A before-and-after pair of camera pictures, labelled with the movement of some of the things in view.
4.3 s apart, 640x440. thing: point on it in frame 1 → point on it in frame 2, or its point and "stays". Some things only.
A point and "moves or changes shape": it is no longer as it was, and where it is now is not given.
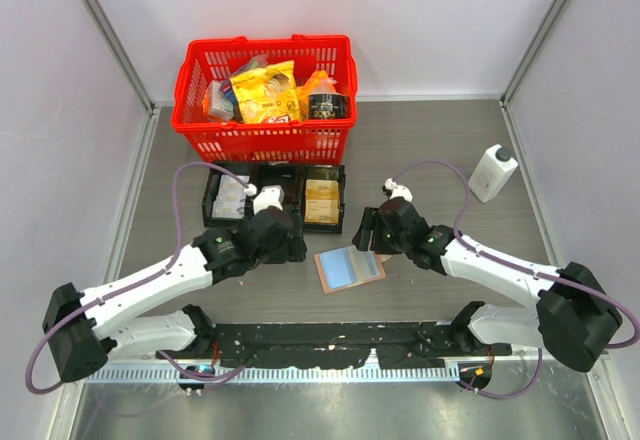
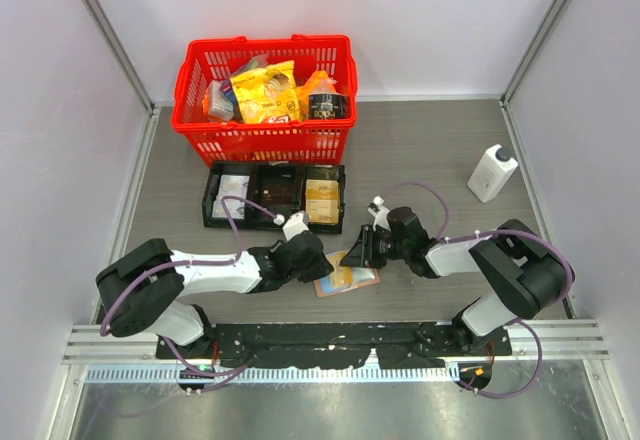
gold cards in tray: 322,201 stays
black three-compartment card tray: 313,193 stays
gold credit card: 363,264 moves or changes shape
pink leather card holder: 347,267 stays
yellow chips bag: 268,95 stays
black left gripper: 293,249 → 321,269
